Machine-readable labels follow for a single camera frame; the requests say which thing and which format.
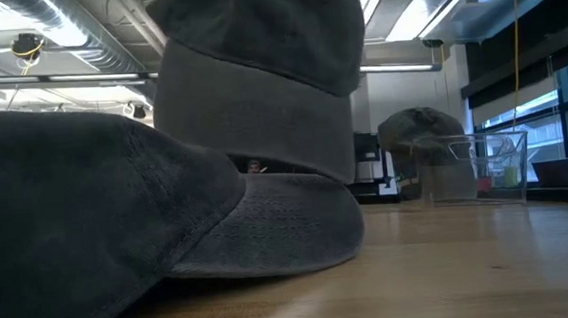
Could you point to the olive grey cap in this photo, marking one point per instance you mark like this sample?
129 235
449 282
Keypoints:
417 129

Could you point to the white device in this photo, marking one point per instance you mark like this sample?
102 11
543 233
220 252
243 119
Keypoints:
388 187

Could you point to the green container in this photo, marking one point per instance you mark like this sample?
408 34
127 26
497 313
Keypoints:
511 177

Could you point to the red box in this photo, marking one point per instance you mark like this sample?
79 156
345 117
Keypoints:
484 184

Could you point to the person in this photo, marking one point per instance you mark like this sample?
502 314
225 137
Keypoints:
254 166

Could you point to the clear plastic bin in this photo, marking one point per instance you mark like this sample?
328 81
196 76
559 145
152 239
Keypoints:
497 194

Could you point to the black laptop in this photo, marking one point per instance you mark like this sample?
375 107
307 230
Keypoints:
558 175

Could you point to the long ceiling light bar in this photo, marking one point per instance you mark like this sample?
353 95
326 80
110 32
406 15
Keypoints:
83 78

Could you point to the rectangular silver air duct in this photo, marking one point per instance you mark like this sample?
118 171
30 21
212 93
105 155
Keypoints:
494 9

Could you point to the black table frame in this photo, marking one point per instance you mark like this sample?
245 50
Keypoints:
567 194

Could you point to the round silver air duct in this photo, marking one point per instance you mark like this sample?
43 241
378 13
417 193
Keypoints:
95 37

